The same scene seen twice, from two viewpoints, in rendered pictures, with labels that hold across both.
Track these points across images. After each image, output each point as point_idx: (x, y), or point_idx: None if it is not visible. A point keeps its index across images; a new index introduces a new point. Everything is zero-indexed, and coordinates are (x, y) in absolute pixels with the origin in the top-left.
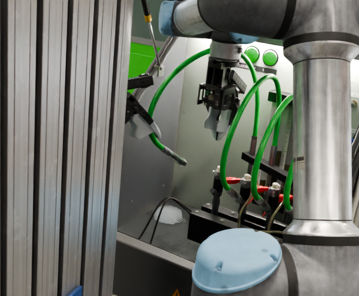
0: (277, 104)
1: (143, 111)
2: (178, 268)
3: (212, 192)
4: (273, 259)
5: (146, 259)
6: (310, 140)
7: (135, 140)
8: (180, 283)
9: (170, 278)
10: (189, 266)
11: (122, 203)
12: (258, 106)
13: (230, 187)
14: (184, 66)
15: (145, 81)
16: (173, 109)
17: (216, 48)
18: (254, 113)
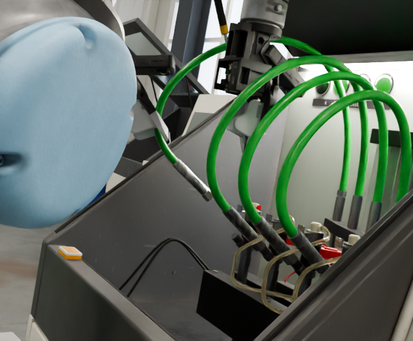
0: (361, 124)
1: (140, 91)
2: (111, 310)
3: (234, 238)
4: None
5: (88, 298)
6: None
7: (188, 185)
8: (109, 337)
9: (102, 329)
10: (125, 310)
11: (157, 268)
12: (348, 142)
13: (230, 208)
14: (217, 49)
15: (159, 60)
16: (263, 170)
17: (243, 5)
18: (357, 170)
